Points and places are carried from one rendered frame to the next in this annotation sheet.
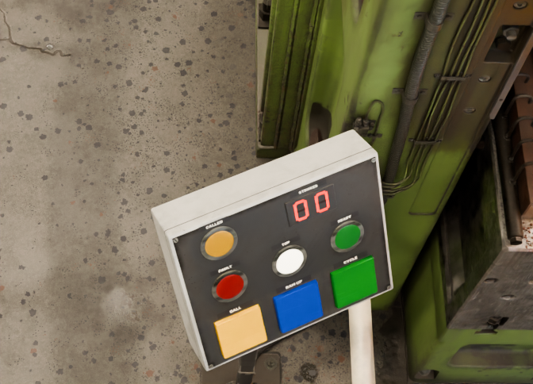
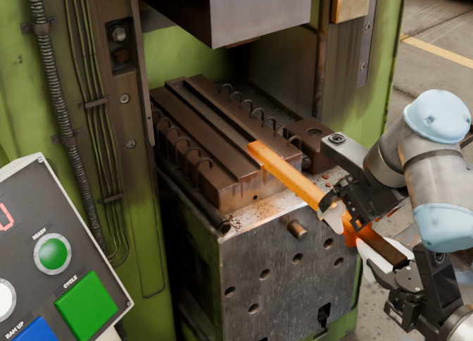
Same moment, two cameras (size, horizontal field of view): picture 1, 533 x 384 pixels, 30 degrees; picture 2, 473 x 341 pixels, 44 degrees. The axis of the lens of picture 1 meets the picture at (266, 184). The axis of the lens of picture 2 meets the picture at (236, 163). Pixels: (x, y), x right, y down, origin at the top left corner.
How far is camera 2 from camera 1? 83 cm
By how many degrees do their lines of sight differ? 31
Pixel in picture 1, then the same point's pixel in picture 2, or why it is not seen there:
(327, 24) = not seen: hidden behind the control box
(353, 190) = (34, 199)
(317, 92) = not seen: hidden behind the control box
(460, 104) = (120, 139)
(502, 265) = (229, 264)
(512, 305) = (262, 318)
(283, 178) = not seen: outside the picture
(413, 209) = (146, 292)
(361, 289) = (98, 312)
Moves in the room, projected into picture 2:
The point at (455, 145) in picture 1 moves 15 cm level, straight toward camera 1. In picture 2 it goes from (141, 194) to (136, 245)
